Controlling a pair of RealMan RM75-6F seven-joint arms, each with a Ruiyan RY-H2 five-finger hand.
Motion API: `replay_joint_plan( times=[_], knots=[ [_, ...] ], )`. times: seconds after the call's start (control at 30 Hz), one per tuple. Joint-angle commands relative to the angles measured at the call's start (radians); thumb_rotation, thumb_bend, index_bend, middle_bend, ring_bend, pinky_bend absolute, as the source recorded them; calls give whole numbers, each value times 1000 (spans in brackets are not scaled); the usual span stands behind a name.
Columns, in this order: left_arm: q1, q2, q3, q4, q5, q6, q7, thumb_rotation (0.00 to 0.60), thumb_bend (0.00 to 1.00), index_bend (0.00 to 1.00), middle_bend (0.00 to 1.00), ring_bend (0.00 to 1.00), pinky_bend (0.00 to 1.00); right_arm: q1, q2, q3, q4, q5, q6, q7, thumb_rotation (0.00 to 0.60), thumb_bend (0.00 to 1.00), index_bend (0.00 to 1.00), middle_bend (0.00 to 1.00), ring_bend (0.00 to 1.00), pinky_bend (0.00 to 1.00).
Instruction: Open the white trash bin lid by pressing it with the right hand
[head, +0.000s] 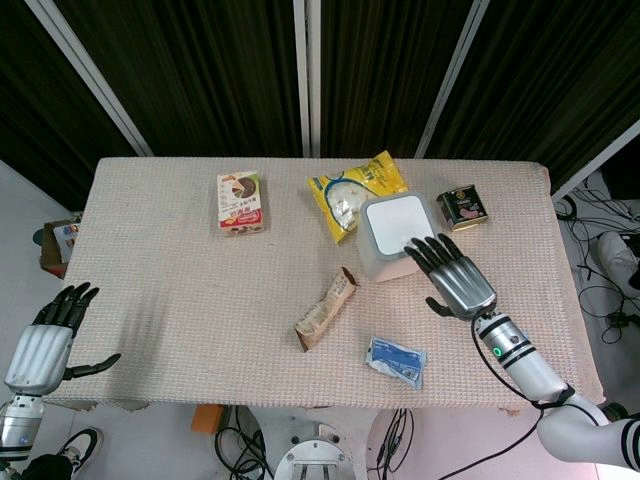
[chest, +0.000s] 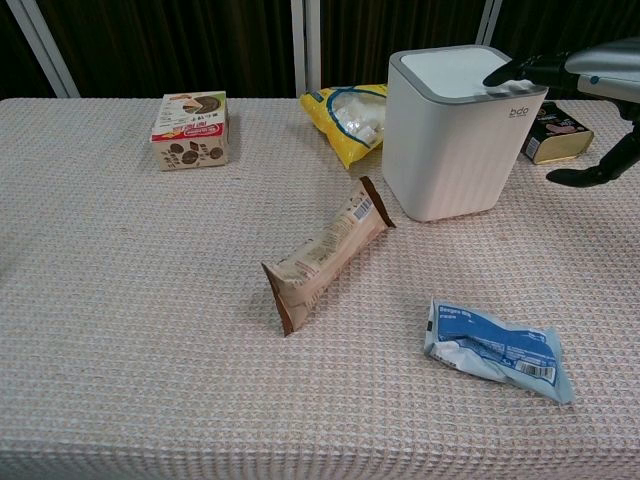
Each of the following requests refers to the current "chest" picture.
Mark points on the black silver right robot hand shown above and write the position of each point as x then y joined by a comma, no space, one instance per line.
607,65

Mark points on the white plastic bin lid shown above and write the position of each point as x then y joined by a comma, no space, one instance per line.
450,70

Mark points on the white trash bin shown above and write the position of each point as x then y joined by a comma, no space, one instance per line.
450,155

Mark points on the black gold meat tin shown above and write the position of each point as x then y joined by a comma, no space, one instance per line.
555,135

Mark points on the yellow candy bag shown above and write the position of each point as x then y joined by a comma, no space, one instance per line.
345,117

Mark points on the blue white plastic package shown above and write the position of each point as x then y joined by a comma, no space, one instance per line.
495,345

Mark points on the brown beige snack package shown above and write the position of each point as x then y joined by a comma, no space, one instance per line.
325,250

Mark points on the chocolate cookie box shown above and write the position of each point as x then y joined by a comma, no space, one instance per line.
192,132

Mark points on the dark curtain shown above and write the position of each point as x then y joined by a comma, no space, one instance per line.
180,45

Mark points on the beige waffle tablecloth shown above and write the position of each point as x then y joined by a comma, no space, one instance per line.
150,325

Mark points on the white frame post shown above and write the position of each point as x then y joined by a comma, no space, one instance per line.
306,47
490,22
45,50

